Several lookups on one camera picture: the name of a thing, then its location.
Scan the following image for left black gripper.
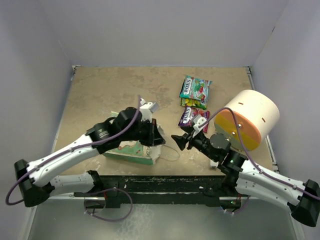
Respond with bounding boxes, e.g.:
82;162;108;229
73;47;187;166
121;117;165;147

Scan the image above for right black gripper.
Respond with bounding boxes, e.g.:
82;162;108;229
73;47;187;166
171;124;219;162

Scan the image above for purple Fox's candy bag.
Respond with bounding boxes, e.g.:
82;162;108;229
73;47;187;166
178;106;210;130

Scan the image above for green patterned paper bag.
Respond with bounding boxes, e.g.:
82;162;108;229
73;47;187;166
102;111;181;166

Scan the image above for green yellow Fox's candy bag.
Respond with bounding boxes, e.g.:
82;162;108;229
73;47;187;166
180;98;207;110

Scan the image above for teal pink snack packet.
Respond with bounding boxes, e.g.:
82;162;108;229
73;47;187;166
179;75;212;101

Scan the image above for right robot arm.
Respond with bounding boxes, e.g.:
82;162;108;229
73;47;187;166
171;127;320;227

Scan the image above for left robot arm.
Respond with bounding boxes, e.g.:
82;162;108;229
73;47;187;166
14;102;166;208

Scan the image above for small white plastic clip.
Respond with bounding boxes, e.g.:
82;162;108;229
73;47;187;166
209;160;219;169

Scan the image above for large cream cylinder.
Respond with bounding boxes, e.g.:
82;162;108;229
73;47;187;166
214;89;280;151

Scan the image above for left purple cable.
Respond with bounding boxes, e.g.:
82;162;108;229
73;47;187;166
5;94;143;206

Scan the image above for purple cable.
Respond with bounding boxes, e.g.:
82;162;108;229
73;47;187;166
197;107;320;216
5;94;143;206

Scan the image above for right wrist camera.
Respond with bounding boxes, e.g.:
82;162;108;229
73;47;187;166
191;115;207;133

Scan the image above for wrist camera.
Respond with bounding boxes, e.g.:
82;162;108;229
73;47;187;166
139;98;159;122
191;115;207;133

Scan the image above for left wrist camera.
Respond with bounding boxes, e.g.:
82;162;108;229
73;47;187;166
139;98;159;122

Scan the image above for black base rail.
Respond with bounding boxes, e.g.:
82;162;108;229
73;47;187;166
74;175;248;210

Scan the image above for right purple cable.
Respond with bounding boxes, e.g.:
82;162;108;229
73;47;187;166
197;107;320;216

